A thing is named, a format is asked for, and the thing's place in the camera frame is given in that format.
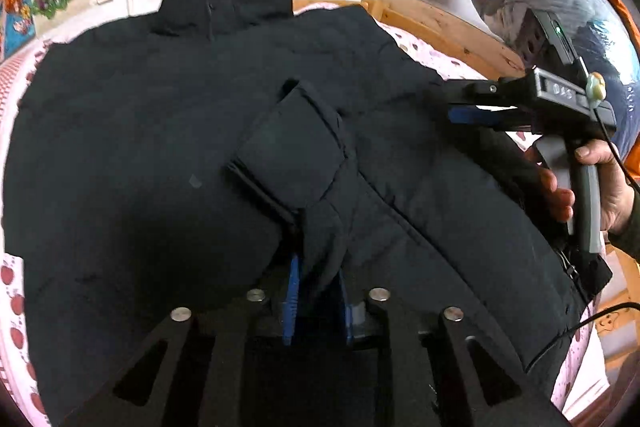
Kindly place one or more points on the pink apple print bedsheet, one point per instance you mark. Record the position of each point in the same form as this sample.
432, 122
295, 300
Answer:
15, 307

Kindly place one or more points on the person's right hand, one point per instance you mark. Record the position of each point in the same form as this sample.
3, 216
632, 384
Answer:
617, 192

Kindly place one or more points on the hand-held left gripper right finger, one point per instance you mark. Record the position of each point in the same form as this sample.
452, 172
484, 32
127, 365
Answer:
346, 312

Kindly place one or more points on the small plush charm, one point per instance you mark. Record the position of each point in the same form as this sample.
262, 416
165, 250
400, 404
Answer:
595, 90

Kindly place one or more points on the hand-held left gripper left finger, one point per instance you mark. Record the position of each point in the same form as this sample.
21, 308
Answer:
292, 297

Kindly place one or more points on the black puffer jacket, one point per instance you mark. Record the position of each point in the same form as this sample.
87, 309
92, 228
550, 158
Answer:
175, 147

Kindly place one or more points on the wooden bed frame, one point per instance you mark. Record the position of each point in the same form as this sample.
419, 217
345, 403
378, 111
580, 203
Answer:
440, 27

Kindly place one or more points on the red cartoon wall poster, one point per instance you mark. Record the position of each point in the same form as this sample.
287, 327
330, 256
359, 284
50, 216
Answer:
15, 14

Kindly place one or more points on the person's right forearm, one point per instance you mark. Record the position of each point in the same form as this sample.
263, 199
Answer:
627, 244

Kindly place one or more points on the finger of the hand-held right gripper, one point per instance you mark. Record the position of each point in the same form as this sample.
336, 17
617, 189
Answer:
472, 91
467, 115

